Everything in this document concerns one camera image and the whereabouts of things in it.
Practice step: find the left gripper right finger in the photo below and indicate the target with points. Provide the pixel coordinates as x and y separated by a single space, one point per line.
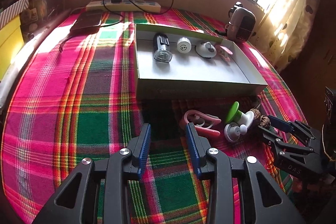
261 198

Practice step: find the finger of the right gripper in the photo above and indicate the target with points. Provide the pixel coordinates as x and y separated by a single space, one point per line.
301 131
303 162

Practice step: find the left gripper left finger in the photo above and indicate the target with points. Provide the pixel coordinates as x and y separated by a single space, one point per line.
76 199

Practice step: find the brown walnut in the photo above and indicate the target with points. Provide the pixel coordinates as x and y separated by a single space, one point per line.
265 122
256 115

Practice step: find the green white suction holder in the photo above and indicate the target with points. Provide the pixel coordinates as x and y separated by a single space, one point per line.
235 115

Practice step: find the grey white knob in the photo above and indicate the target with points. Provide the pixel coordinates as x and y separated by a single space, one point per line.
233 131

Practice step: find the pink clip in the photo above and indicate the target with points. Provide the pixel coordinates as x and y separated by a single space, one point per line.
203 123
223 52

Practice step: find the white round face toy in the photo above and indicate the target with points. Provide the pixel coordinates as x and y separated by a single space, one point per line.
206 50

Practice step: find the small white ribbed jar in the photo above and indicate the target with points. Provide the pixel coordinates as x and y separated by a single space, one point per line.
184 45

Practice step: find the plaid pink green cloth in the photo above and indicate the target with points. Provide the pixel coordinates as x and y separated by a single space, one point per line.
80 102

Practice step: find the floral curtain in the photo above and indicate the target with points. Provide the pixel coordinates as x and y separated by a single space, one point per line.
283 32

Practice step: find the green white cardboard box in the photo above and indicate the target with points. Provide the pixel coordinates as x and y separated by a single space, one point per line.
189 75

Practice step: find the yellow box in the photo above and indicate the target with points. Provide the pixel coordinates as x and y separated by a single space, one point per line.
11 43

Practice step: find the black smartphone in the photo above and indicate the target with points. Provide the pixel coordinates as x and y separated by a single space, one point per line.
87 23

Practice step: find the striped gift box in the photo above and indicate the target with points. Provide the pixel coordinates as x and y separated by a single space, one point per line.
12 11

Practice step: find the white power strip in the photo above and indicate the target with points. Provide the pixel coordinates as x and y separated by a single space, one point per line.
123 6

